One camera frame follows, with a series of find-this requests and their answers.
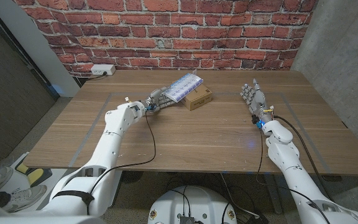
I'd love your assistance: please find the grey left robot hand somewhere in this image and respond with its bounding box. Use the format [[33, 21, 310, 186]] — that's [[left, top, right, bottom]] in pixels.
[[141, 87, 177, 113]]

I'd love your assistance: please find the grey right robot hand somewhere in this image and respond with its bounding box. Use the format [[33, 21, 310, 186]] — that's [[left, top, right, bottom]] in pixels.
[[240, 78, 275, 125]]

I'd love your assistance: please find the white blue weekly pill organizer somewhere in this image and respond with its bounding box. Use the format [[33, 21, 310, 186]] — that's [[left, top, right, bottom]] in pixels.
[[162, 71, 204, 104]]

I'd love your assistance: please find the brown cardboard packing box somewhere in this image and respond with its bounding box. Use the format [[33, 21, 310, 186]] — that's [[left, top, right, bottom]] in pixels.
[[180, 83, 214, 111]]

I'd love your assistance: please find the white power outlet box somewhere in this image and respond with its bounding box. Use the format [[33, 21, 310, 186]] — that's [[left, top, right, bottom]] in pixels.
[[90, 63, 117, 76]]

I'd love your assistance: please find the red brick print backdrop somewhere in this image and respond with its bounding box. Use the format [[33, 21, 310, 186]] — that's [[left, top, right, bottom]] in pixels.
[[12, 0, 319, 78]]

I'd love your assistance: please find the grey table leg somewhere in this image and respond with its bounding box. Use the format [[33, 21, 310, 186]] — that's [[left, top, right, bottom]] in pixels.
[[264, 174, 285, 215]]

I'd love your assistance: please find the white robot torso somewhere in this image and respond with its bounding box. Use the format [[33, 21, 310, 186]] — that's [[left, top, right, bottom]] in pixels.
[[147, 185, 238, 224]]

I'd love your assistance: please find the yellow black floor object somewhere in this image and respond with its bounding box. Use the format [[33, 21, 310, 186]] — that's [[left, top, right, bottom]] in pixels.
[[14, 162, 53, 188]]

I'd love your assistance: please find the dark grey door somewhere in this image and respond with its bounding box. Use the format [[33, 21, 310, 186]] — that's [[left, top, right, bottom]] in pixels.
[[0, 2, 59, 170]]

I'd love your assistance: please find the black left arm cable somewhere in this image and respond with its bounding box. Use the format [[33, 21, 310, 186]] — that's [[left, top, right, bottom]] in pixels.
[[88, 110, 157, 195]]

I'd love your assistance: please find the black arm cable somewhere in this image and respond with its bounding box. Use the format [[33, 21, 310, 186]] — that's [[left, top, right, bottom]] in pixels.
[[273, 114, 334, 202], [255, 129, 333, 224], [88, 110, 157, 195]]

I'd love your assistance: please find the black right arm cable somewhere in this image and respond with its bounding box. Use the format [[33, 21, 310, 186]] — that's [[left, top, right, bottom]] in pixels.
[[255, 129, 333, 224], [273, 114, 334, 202]]

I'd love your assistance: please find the black outlet power cord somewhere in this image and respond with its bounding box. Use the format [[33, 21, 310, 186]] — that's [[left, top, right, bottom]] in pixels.
[[74, 72, 109, 88]]

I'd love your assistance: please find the white floor cable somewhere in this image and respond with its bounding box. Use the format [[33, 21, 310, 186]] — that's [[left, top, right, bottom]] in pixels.
[[218, 172, 262, 220]]

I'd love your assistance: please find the white door frame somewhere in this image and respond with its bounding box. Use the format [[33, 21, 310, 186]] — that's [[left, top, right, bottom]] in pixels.
[[0, 0, 81, 98]]

